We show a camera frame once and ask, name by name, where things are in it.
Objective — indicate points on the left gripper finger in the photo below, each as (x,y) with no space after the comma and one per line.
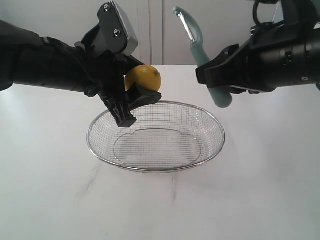
(127,63)
(138,96)

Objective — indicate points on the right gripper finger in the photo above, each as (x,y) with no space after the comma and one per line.
(236,90)
(226,70)

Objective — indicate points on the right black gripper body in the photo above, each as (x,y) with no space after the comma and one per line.
(277,53)

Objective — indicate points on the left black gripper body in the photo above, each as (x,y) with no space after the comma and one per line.
(100,76)

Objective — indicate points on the teal handled vegetable peeler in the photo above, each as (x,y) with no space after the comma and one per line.
(221,97)

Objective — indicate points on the yellow lemon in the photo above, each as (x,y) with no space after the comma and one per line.
(146,76)

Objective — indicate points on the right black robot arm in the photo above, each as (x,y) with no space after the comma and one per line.
(314,44)

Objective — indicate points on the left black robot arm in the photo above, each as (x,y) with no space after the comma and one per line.
(29,59)

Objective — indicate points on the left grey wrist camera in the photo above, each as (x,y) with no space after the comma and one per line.
(114,32)

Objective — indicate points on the oval wire mesh basket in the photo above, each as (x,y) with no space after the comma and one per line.
(167,137)

